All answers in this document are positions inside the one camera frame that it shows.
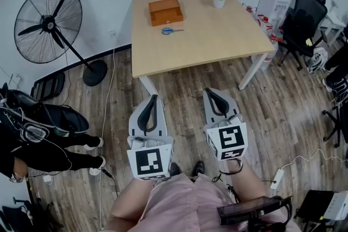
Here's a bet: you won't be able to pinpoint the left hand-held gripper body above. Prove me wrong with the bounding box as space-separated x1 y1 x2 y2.
127 135 175 181

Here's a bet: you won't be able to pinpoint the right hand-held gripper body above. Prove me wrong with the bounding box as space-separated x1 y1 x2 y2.
204 115 247 161

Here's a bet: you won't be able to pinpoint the blue-handled scissors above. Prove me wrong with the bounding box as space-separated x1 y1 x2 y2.
161 27 185 36

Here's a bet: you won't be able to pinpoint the orange wooden box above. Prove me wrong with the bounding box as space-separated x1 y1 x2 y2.
148 0 184 27

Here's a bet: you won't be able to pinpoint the person's right forearm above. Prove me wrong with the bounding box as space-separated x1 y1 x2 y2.
227 159 270 205

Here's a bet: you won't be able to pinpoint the person's left forearm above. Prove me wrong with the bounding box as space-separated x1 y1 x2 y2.
108 177 159 228

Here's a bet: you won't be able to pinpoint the white equipment box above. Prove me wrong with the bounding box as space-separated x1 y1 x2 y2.
322 191 348 222

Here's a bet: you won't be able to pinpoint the person's black shoe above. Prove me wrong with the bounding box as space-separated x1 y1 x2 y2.
191 160 206 178
170 162 182 176

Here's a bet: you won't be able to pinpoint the white table leg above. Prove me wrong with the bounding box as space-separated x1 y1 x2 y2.
238 52 270 91
139 75 164 107

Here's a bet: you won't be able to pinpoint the person's pink shirt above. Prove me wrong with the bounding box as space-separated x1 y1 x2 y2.
102 172 300 232

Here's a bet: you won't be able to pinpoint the white power strip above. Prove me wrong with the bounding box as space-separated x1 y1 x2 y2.
270 169 285 190

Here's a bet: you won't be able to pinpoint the row of red-capped water jugs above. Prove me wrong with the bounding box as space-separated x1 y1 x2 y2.
243 2 279 71

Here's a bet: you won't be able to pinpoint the black plastic tray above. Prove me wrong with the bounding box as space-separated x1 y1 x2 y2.
29 72 66 102

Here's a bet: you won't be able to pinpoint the white printed bag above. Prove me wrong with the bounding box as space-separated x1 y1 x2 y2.
307 47 329 74

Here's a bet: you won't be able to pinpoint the black low stand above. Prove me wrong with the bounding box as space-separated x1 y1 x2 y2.
295 189 335 224

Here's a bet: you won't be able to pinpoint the black wheeled chair base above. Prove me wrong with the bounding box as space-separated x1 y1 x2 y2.
322 104 348 149

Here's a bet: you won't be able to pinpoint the white water dispenser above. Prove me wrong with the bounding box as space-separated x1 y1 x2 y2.
257 0 293 34

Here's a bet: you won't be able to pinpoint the black mesh office chair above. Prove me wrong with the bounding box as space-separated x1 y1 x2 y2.
277 0 328 72

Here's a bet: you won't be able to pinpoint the black standing floor fan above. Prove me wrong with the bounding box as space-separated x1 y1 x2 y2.
14 0 108 87

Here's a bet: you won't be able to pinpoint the small white side table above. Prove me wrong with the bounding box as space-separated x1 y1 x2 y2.
318 10 346 47

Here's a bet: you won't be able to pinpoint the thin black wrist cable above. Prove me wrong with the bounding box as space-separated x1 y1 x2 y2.
212 159 243 184

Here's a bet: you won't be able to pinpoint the long white floor cable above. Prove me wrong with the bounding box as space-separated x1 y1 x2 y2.
98 47 116 229

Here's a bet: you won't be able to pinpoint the black floor cable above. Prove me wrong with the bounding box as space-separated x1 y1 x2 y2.
101 168 121 198

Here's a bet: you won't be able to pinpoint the white power strip cable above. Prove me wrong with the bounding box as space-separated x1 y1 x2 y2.
260 148 348 183

